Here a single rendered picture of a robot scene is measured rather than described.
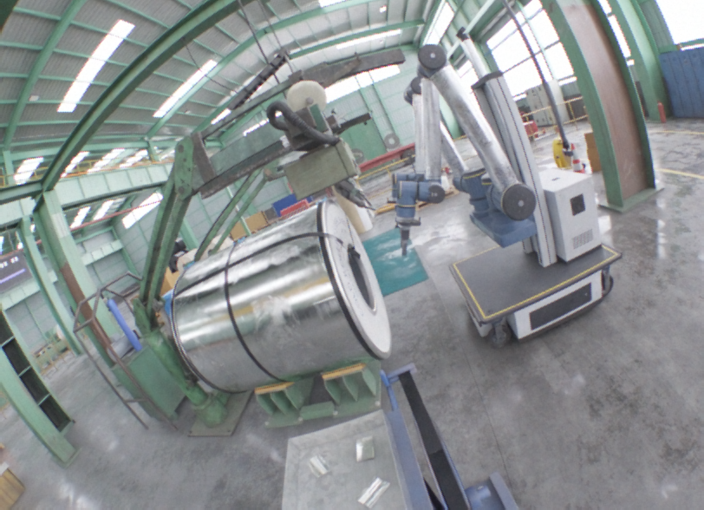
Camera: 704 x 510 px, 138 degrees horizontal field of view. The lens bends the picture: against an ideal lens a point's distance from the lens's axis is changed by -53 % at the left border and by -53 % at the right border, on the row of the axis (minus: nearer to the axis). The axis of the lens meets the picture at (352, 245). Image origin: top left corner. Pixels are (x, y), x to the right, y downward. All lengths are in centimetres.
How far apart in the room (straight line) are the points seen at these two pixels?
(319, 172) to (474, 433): 153
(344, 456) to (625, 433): 142
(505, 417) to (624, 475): 78
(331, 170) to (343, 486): 79
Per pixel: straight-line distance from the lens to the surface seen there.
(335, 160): 87
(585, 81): 380
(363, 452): 63
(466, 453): 173
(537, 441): 171
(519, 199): 158
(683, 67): 1005
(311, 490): 65
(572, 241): 223
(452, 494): 62
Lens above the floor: 150
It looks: 14 degrees down
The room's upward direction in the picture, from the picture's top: 25 degrees counter-clockwise
